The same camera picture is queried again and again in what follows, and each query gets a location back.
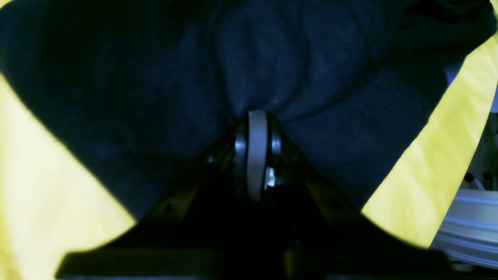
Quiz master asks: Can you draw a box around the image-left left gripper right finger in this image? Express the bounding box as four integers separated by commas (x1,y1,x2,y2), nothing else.
257,110,453,280

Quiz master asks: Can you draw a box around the yellow table cloth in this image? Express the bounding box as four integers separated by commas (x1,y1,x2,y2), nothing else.
1,37,497,280

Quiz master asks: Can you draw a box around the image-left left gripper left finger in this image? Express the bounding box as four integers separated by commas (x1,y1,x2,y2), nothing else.
56,113,284,280

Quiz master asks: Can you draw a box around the black T-shirt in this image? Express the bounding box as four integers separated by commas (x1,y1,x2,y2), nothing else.
1,0,497,217

